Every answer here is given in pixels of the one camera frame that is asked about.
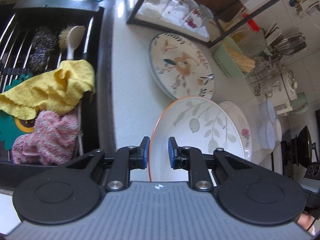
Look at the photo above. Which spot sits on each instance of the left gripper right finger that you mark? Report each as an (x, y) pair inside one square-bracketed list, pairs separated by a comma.
[(190, 159)]

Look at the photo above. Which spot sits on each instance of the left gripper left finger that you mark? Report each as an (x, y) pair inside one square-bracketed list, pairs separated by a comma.
[(127, 159)]

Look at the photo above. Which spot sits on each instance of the white leaf pattern plate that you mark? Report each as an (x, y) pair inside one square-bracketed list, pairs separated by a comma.
[(198, 122)]

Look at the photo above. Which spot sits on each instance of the translucent plastic bowl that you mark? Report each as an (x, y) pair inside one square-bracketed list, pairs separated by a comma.
[(267, 111), (266, 136)]

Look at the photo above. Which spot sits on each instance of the rabbit floral pattern plate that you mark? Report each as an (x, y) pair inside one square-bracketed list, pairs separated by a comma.
[(180, 68)]

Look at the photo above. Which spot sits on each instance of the black kitchen sink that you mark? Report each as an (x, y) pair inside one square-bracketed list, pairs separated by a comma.
[(19, 21)]

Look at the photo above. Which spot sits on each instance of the person right hand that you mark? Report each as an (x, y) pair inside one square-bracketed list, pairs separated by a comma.
[(306, 221)]

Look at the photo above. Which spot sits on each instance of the white rose pattern plate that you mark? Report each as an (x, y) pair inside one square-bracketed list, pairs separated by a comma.
[(242, 126)]

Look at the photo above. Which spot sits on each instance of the pink striped cloth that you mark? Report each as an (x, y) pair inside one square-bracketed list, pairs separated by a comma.
[(51, 143)]

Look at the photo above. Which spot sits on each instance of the yellow dish cloth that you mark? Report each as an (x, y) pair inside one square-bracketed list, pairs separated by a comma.
[(58, 90)]

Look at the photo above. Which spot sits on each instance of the small white ceramic bowl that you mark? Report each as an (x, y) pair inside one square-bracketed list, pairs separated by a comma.
[(278, 130)]

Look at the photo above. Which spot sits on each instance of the green plastic basket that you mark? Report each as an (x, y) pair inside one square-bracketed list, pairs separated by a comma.
[(225, 61)]

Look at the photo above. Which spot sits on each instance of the bundle of dried noodles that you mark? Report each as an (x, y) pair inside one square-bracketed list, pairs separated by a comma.
[(244, 63)]

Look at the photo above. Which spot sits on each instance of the black wok pan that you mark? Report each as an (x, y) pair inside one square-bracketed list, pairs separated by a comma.
[(298, 150)]

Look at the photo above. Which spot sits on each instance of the white electric cooker pot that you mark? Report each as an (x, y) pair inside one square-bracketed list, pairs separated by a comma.
[(284, 93)]

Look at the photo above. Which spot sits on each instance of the mint green kettle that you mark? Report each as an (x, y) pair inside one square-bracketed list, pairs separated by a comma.
[(299, 105)]

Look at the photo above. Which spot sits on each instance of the white dish brush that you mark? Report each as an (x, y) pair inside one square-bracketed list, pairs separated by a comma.
[(70, 38)]

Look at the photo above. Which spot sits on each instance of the red lid glass jar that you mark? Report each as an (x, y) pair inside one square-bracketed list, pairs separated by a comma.
[(245, 31)]

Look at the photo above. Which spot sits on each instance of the right upturned drinking glass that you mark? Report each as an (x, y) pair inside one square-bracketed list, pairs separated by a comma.
[(198, 18)]

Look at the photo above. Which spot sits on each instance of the upturned drinking glass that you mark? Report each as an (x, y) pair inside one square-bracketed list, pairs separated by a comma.
[(178, 13), (155, 8), (198, 18)]

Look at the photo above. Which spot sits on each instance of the white drip tray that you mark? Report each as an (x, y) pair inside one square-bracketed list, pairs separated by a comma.
[(201, 35)]

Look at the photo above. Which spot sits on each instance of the steel wool scrubber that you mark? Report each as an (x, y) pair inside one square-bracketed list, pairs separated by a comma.
[(43, 43)]

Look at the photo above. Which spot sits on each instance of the middle upturned drinking glass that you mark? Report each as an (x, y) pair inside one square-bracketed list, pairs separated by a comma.
[(178, 13)]

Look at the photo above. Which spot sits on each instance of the green utensil caddy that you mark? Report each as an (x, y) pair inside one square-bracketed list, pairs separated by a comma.
[(281, 46)]

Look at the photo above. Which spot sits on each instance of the left upturned drinking glass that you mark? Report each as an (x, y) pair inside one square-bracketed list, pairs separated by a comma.
[(155, 8)]

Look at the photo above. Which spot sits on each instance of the black metal dish rack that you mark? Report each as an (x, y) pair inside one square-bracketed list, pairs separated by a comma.
[(217, 28)]

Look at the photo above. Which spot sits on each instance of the wire glass holder rack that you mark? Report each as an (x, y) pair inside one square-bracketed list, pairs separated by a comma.
[(266, 76)]

